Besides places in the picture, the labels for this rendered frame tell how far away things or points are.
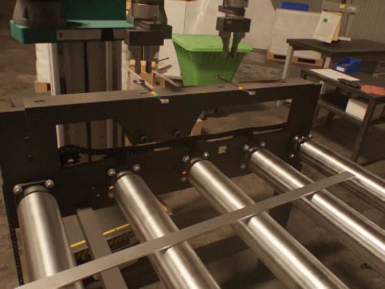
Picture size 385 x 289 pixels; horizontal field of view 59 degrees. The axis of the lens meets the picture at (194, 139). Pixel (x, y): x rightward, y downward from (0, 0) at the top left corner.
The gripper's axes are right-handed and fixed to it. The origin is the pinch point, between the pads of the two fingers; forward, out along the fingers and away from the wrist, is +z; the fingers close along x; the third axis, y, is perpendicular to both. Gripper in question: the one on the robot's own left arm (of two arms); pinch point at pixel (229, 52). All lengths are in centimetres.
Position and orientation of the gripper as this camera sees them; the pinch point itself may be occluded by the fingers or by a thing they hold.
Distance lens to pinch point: 142.6
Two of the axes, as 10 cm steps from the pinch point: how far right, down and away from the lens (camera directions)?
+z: -1.0, 9.0, 4.4
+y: 4.9, 4.2, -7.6
